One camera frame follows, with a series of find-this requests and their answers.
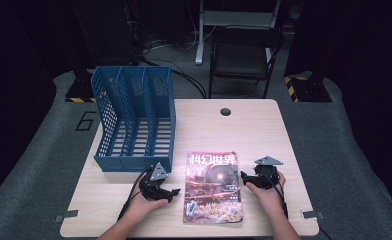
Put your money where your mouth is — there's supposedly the grey tape strip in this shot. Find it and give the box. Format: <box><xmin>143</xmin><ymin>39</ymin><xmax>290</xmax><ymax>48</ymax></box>
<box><xmin>300</xmin><ymin>210</ymin><xmax>326</xmax><ymax>220</ymax></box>
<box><xmin>53</xmin><ymin>209</ymin><xmax>80</xmax><ymax>223</ymax></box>

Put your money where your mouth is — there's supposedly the right hand-held gripper black cable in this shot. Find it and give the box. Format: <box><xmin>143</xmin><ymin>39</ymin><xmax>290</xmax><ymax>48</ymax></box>
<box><xmin>259</xmin><ymin>170</ymin><xmax>290</xmax><ymax>220</ymax></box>

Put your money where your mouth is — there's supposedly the black folding chair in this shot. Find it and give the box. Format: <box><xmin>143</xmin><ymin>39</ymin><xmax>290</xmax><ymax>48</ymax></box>
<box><xmin>208</xmin><ymin>27</ymin><xmax>285</xmax><ymax>99</ymax></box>

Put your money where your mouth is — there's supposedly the white metal desk frame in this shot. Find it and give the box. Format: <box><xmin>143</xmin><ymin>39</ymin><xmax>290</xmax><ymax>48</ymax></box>
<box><xmin>194</xmin><ymin>0</ymin><xmax>282</xmax><ymax>66</ymax></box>

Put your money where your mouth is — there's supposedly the glossy science fiction magazine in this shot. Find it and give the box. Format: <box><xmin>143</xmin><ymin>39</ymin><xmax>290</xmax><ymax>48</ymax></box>
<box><xmin>182</xmin><ymin>151</ymin><xmax>244</xmax><ymax>225</ymax></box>

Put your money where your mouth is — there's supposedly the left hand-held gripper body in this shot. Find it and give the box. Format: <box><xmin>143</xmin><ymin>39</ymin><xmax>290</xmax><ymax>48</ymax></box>
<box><xmin>138</xmin><ymin>162</ymin><xmax>172</xmax><ymax>202</ymax></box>

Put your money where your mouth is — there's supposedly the blue plastic file rack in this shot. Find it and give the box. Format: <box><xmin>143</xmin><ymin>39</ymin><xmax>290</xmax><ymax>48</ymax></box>
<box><xmin>90</xmin><ymin>65</ymin><xmax>177</xmax><ymax>173</ymax></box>

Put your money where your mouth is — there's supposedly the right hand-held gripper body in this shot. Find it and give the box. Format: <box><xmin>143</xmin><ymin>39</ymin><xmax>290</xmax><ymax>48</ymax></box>
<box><xmin>250</xmin><ymin>155</ymin><xmax>284</xmax><ymax>190</ymax></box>

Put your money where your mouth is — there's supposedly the black equipment cabinet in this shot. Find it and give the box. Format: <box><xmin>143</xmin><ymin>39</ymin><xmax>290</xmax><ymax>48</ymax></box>
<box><xmin>69</xmin><ymin>0</ymin><xmax>142</xmax><ymax>67</ymax></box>

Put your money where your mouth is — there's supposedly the person's right hand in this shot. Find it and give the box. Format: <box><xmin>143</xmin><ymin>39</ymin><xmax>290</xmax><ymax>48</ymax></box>
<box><xmin>244</xmin><ymin>171</ymin><xmax>287</xmax><ymax>218</ymax></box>

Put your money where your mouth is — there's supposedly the black floor cable bundle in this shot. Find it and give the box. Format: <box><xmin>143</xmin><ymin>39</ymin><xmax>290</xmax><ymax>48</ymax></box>
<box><xmin>139</xmin><ymin>33</ymin><xmax>208</xmax><ymax>100</ymax></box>

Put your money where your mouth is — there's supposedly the black stand base striped tape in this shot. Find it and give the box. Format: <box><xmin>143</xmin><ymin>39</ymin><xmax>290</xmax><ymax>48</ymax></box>
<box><xmin>283</xmin><ymin>73</ymin><xmax>333</xmax><ymax>103</ymax></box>
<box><xmin>64</xmin><ymin>69</ymin><xmax>97</xmax><ymax>104</ymax></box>

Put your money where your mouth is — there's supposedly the left hand-held gripper black cable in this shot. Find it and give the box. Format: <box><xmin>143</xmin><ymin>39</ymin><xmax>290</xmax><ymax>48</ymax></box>
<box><xmin>117</xmin><ymin>169</ymin><xmax>152</xmax><ymax>222</ymax></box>

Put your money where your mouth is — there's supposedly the person's left hand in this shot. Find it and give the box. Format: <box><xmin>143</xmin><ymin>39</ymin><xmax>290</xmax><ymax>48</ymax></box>
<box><xmin>125</xmin><ymin>186</ymin><xmax>170</xmax><ymax>219</ymax></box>

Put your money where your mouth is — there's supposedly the hand-held gripper black cable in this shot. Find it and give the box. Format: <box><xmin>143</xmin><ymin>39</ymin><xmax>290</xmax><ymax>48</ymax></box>
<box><xmin>117</xmin><ymin>169</ymin><xmax>152</xmax><ymax>222</ymax></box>
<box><xmin>259</xmin><ymin>170</ymin><xmax>290</xmax><ymax>220</ymax></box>

